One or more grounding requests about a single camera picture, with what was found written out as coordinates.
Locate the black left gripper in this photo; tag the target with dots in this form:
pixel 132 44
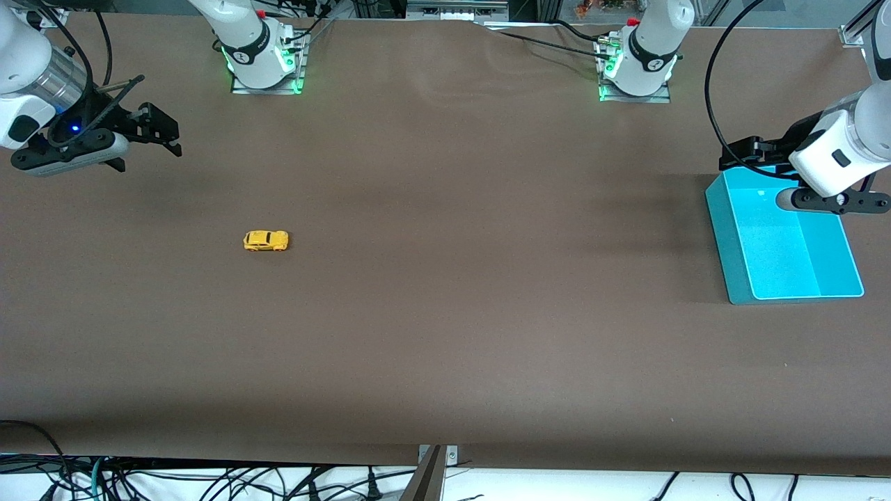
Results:
pixel 789 140

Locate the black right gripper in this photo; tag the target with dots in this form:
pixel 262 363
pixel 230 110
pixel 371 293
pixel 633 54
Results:
pixel 106 117

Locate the yellow beetle toy car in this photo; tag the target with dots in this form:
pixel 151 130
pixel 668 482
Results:
pixel 266 241

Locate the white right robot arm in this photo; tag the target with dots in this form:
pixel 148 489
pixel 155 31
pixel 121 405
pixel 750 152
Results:
pixel 257 49

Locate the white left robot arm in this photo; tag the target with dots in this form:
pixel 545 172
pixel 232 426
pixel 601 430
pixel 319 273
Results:
pixel 647 49

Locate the teal plastic bin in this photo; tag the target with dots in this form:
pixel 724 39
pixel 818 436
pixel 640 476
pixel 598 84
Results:
pixel 786 257

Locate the grey metal box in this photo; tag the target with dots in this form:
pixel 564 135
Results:
pixel 456 10

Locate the grey slanted metal bar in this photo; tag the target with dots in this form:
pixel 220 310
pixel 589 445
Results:
pixel 424 483

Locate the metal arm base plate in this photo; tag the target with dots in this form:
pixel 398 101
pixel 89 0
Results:
pixel 640 99
pixel 243 89

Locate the aluminium corner bracket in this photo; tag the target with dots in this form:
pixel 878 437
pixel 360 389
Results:
pixel 52 19
pixel 853 35

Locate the small metal edge bracket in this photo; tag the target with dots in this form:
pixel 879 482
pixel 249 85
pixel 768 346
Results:
pixel 452 456

